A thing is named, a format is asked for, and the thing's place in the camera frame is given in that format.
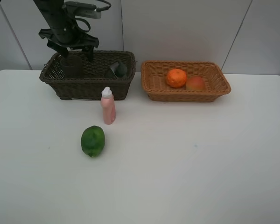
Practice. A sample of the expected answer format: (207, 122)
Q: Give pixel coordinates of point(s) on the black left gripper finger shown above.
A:
(88, 50)
(59, 49)

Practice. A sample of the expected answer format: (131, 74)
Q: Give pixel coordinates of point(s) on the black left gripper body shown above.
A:
(70, 37)

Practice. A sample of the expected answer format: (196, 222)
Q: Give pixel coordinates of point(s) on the translucent purple plastic cup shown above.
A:
(71, 66)

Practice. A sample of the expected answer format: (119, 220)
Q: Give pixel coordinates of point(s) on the dark green pump bottle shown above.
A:
(117, 70)

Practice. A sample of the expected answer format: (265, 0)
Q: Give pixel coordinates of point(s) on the pink bottle white cap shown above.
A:
(108, 106)

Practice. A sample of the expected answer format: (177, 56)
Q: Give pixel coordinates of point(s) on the orange tangerine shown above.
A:
(176, 78)

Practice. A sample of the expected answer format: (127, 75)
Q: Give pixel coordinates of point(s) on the red orange peach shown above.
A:
(195, 84)

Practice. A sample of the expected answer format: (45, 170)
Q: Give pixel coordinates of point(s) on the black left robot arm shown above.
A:
(56, 15)

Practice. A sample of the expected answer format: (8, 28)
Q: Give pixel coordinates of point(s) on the dark brown wicker basket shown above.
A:
(91, 79)

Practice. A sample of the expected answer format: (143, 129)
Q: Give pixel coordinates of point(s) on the light brown wicker basket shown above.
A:
(153, 80)

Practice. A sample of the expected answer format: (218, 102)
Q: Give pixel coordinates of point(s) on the green lime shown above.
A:
(93, 141)

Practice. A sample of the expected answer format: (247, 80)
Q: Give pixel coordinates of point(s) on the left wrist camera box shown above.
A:
(82, 10)

